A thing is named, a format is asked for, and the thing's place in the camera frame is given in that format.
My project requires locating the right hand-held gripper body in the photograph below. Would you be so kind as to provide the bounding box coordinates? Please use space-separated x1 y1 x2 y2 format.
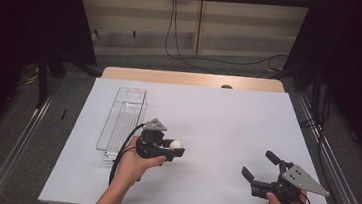
248 157 334 204

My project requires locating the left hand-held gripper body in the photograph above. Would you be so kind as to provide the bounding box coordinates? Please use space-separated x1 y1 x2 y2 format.
133 116 178 164

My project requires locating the white egg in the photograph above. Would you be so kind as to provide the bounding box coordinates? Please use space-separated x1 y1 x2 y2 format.
168 138 185 151

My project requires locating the person's left hand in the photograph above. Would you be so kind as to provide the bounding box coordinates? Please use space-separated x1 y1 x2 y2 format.
114 134 169 192

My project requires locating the clear plastic container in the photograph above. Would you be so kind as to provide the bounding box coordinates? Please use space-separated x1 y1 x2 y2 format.
94 84 150 167

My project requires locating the white table mat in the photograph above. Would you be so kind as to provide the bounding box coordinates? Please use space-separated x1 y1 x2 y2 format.
37 69 349 204

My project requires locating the black metal stand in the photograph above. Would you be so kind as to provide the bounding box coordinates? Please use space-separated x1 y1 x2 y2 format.
308 65 328 124
33 50 53 109

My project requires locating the small yellow floor piece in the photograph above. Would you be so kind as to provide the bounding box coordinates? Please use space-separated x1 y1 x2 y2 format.
264 66 284 75

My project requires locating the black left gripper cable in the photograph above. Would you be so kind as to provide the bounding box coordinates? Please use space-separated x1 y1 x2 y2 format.
108 120 148 190

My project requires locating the aluminium floor rail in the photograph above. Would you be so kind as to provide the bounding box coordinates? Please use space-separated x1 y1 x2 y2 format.
0 86 57 204
285 92 362 204

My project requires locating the black cable beside rail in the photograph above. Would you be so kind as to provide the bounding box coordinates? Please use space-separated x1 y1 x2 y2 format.
293 83 343 195

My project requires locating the black floor cable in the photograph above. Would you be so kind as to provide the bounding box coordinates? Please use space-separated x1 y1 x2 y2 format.
166 0 225 76
162 0 294 72

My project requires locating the yellow cable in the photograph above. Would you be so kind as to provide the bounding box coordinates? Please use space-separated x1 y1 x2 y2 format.
19 62 40 88

